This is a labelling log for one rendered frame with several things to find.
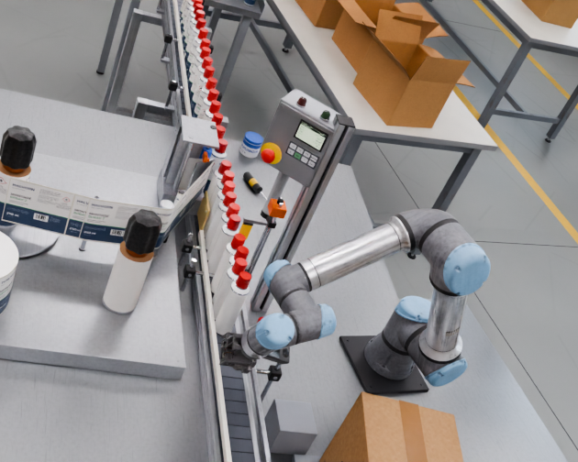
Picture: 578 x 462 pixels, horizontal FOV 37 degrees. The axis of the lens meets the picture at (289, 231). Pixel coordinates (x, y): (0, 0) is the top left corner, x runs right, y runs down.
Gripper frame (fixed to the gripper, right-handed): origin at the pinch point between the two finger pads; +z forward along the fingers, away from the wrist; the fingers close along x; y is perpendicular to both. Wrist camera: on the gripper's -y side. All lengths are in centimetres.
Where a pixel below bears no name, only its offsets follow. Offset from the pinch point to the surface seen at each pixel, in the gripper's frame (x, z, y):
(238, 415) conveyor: 13.8, -1.7, -1.0
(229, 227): -39.2, 8.6, 1.6
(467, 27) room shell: -407, 343, -307
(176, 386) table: 6.4, 8.3, 12.8
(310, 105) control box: -62, -27, -7
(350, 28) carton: -200, 118, -87
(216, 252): -34.3, 16.4, 2.5
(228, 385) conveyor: 5.7, 3.0, 0.6
